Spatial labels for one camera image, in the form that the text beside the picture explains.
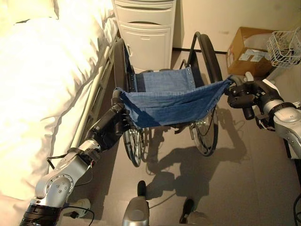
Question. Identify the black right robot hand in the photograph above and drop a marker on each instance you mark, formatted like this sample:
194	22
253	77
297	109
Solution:
247	94

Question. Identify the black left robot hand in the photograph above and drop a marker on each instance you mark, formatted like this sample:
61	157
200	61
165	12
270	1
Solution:
109	126

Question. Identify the wheelchair with blue fabric seat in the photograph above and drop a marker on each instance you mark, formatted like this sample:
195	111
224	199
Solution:
164	101

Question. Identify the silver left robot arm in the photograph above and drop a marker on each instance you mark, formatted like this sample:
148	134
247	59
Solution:
63	174

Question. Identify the bed with white duvet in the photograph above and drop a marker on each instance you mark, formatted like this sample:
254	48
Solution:
40	89

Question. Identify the brown cardboard box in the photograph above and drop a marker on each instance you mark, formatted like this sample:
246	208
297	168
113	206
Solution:
250	55

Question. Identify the white bedside cabinet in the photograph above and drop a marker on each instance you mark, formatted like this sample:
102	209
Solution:
147	33

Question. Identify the white pillow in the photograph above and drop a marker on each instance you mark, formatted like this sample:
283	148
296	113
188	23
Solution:
28	10

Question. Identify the metal bed side rail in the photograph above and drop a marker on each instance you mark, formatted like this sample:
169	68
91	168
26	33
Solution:
98	94

